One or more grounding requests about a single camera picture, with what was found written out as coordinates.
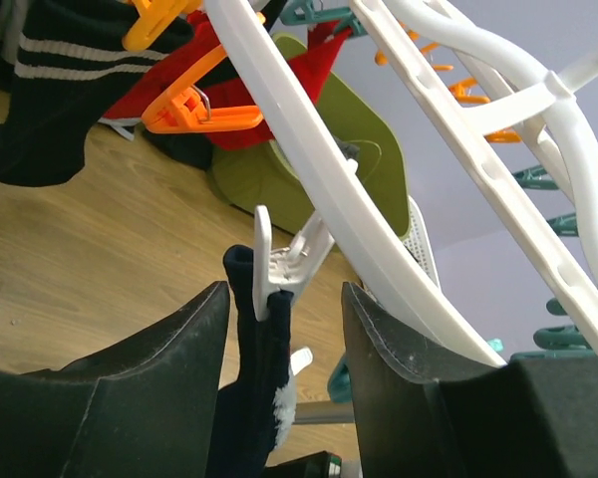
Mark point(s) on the orange clothes clip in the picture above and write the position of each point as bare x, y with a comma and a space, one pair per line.
154, 17
183, 107
461, 91

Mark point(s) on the red sock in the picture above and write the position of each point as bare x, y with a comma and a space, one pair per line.
313, 67
129, 109

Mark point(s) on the white perforated plastic basket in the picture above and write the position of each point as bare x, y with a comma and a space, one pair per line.
417, 241

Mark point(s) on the silver white clothes rack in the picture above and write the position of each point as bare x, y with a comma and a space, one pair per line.
324, 412

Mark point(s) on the teal clothes clip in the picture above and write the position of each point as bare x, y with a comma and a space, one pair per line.
339, 384
309, 12

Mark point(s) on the olive green plastic bin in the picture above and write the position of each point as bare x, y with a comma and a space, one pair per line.
346, 210

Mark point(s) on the white clothes clip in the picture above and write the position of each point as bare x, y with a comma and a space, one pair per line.
290, 268

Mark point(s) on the white round clip hanger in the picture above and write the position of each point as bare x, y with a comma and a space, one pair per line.
431, 46

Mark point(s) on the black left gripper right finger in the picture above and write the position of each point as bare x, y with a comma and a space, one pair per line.
424, 411

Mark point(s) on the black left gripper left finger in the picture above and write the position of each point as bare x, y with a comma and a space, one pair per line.
142, 407

